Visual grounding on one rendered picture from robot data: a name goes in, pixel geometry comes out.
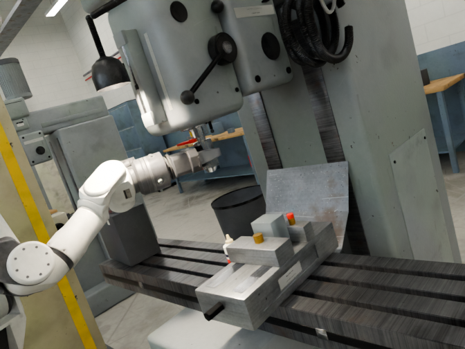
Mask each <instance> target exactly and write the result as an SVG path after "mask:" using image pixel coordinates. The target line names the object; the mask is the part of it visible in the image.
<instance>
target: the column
mask: <svg viewBox="0 0 465 349"><path fill-rule="evenodd" d="M344 1H345V5H344V6H343V7H342V8H338V7H337V5H336V7H335V10H336V13H337V15H338V16H337V17H338V20H339V21H338V22H339V27H340V28H339V29H340V30H339V31H340V32H339V36H340V37H339V43H338V48H337V50H336V53H335V54H339V52H341V50H342V49H343V46H344V43H345V27H346V26H353V33H354V41H353V46H352V49H351V51H350V53H349V55H348V56H347V58H346V59H345V60H343V61H342V62H340V63H337V64H332V63H328V62H327V63H326V64H325V65H324V66H322V67H319V68H314V67H311V66H309V65H306V66H300V65H299V64H296V63H295V62H294V61H293V60H292V59H291V58H290V56H289V54H288V53H287V55H288V57H289V62H290V65H291V69H292V72H293V78H292V80H291V81H290V82H288V83H285V84H281V85H279V86H276V87H272V88H270V89H266V90H263V91H260V92H257V93H254V94H251V95H249V96H245V97H243V101H244V102H243V106H242V107H241V109H240V110H239V111H237V113H238V115H239V119H240V122H241V126H242V129H243V131H244V135H245V137H246V142H247V144H248V149H249V151H250V155H251V157H252V160H253V164H254V166H255V171H256V173H257V177H258V180H259V184H260V186H261V189H262V193H263V196H264V200H265V202H266V177H267V170H276V169H282V168H294V167H300V166H306V165H318V164H324V163H335V162H341V161H349V213H348V218H347V225H346V229H345V237H344V241H343V249H342V251H341V252H340V253H344V254H353V255H362V256H378V257H386V258H403V259H411V260H427V261H436V262H451V263H460V264H462V259H461V256H460V252H459V246H458V242H457V236H456V233H455V227H454V224H453V218H452V214H451V211H450V205H449V201H448V195H447V192H446V186H445V182H444V176H443V173H442V169H441V164H440V160H439V154H438V151H437V145H436V141H435V135H434V132H433V128H432V123H431V119H430V113H429V109H428V103H427V100H426V94H425V91H424V87H423V81H422V78H421V72H420V68H419V63H418V59H417V53H416V49H415V46H414V40H413V36H412V31H411V27H410V21H409V18H408V11H407V8H406V4H405V0H344ZM335 54H334V55H335Z"/></svg>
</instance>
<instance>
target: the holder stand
mask: <svg viewBox="0 0 465 349"><path fill-rule="evenodd" d="M100 234H101V236H102V239H103V241H104V244H105V246H106V248H107V251H108V254H109V257H110V258H112V259H114V260H117V261H118V262H121V263H123V264H125V265H128V266H130V267H133V266H134V265H137V264H138V263H139V262H142V261H144V260H146V259H148V258H149V257H151V256H153V255H155V254H157V253H158V252H160V251H161V249H160V247H159V245H158V241H157V239H156V236H155V233H154V230H153V228H152V225H151V222H150V220H149V217H148V214H147V211H146V209H145V206H144V203H135V204H134V206H133V207H132V208H131V209H129V210H128V211H125V212H123V213H116V212H113V211H112V210H111V209H110V208H109V219H108V220H107V222H106V223H105V225H104V226H103V227H102V228H101V230H100Z"/></svg>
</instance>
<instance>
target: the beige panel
mask: <svg viewBox="0 0 465 349"><path fill-rule="evenodd" d="M0 214H1V215H2V216H3V218H4V220H5V221H6V223H7V224H8V226H9V227H10V229H11V230H12V232H13V233H14V234H15V236H17V239H18V241H20V243H25V242H32V241H35V242H41V243H44V244H47V242H48V241H49V240H50V239H51V238H52V237H53V236H54V234H55V233H56V232H57V231H58V230H57V228H56V225H55V223H54V221H53V218H52V216H51V213H50V211H49V209H48V206H47V204H46V202H45V199H44V196H43V195H42V192H41V190H40V188H39V185H38V183H37V180H36V178H35V176H34V173H33V170H32V168H31V166H30V164H29V161H28V159H27V156H26V154H25V152H24V149H23V147H22V145H21V142H20V140H19V137H18V135H17V133H16V130H15V127H14V125H13V124H12V121H11V119H10V116H9V113H8V111H7V109H6V106H5V104H4V102H3V99H2V97H1V94H0ZM19 298H20V300H21V303H22V305H23V307H24V313H25V315H26V331H25V337H24V347H23V349H113V348H112V347H110V346H108V345H107V344H105V342H104V340H103V338H102V335H101V333H100V330H99V328H98V325H97V323H96V321H95V319H94V316H93V314H92V311H91V308H90V307H89V304H88V302H87V299H86V297H85V295H84V292H83V290H82V287H81V285H80V282H79V280H78V277H77V276H76V273H75V271H74V268H71V270H70V271H68V272H67V273H66V275H65V276H64V277H63V278H62V279H61V281H59V282H58V283H57V284H55V285H54V286H52V287H50V288H48V289H45V290H43V291H42V292H37V293H34V294H32V295H30V296H24V297H19Z"/></svg>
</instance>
